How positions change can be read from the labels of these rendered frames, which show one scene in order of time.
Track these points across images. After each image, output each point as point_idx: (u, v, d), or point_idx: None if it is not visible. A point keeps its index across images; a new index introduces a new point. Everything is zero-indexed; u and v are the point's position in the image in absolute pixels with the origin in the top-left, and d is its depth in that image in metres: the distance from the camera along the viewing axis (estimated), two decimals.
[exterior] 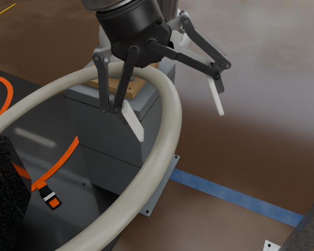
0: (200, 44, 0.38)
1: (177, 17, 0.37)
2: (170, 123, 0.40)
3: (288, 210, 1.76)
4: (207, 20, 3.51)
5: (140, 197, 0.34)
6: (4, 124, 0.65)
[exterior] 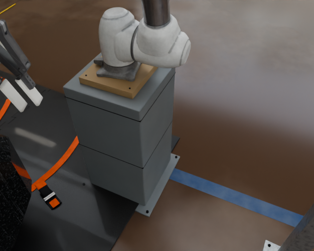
0: (6, 47, 0.53)
1: None
2: None
3: (288, 210, 1.76)
4: (207, 20, 3.51)
5: None
6: None
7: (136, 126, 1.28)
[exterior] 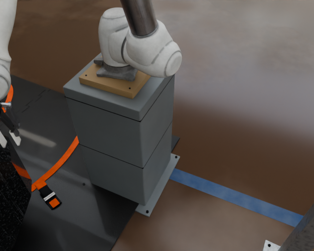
0: (10, 116, 0.92)
1: (6, 103, 0.90)
2: None
3: (288, 210, 1.76)
4: (207, 20, 3.51)
5: None
6: None
7: (136, 126, 1.28)
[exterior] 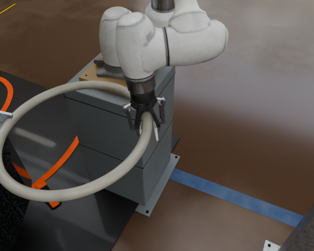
0: (161, 111, 0.92)
1: (161, 98, 0.90)
2: (148, 124, 0.87)
3: (288, 210, 1.76)
4: None
5: (139, 155, 0.80)
6: (25, 111, 0.99)
7: None
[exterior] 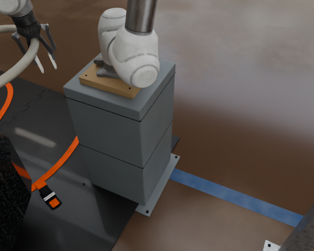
0: (49, 37, 1.06)
1: (44, 24, 1.04)
2: (33, 45, 1.01)
3: (288, 210, 1.76)
4: (207, 20, 3.51)
5: (20, 66, 0.94)
6: None
7: (136, 126, 1.28)
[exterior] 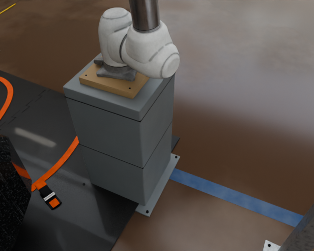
0: None
1: None
2: None
3: (288, 210, 1.76)
4: (207, 20, 3.51)
5: None
6: None
7: (136, 126, 1.28)
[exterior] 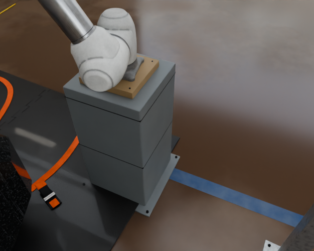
0: None
1: None
2: None
3: (288, 210, 1.76)
4: (207, 20, 3.51)
5: None
6: None
7: (136, 126, 1.28)
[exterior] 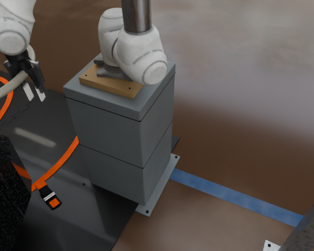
0: (36, 74, 1.06)
1: (35, 62, 1.04)
2: None
3: (288, 210, 1.76)
4: (207, 20, 3.51)
5: (19, 79, 1.03)
6: None
7: (136, 126, 1.28)
